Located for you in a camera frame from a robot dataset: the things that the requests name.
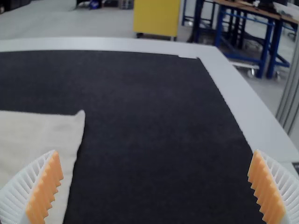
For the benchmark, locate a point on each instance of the black mat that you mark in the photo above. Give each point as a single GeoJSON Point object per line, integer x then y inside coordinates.
{"type": "Point", "coordinates": [140, 105]}

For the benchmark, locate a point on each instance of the pale towel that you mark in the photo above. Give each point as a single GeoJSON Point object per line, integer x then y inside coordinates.
{"type": "Point", "coordinates": [35, 135]}

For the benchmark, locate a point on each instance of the dark blue workbench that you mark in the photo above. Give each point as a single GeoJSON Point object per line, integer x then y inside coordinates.
{"type": "Point", "coordinates": [197, 18]}

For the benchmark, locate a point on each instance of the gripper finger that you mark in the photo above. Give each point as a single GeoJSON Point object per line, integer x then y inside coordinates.
{"type": "Point", "coordinates": [273, 189]}
{"type": "Point", "coordinates": [25, 193]}

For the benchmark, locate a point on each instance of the blue workbench with wooden top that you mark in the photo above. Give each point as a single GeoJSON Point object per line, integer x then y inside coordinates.
{"type": "Point", "coordinates": [270, 42]}

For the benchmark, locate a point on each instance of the yellow wheeled cabinet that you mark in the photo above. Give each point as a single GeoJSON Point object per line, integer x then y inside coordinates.
{"type": "Point", "coordinates": [155, 16]}

